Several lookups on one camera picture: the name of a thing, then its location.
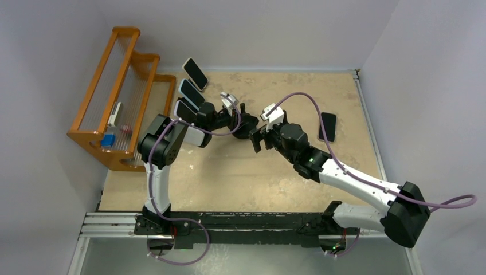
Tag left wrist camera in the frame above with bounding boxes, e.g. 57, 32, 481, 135
220, 92, 239, 112

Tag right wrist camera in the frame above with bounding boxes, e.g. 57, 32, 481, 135
260, 103, 285, 132

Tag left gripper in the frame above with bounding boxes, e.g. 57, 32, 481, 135
208, 108, 249, 133

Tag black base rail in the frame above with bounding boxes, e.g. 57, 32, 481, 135
134, 206, 358, 249

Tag white smartphone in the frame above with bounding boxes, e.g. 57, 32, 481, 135
182, 57, 209, 91
174, 99, 197, 123

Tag white item in rack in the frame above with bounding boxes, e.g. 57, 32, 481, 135
107, 101, 123, 127

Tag aluminium frame rail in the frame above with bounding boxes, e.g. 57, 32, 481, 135
69, 212, 422, 274

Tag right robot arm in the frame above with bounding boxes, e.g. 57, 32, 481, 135
249, 123, 431, 248

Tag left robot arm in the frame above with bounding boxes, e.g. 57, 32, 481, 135
137, 100, 246, 234

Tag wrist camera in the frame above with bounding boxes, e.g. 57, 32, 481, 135
260, 103, 285, 132
220, 92, 239, 112

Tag blue block in rack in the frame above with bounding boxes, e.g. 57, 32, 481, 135
100, 134, 116, 148

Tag black round base stand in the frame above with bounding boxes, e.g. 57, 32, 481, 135
232, 103, 259, 140

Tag orange wooden rack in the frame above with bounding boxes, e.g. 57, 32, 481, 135
67, 26, 177, 172

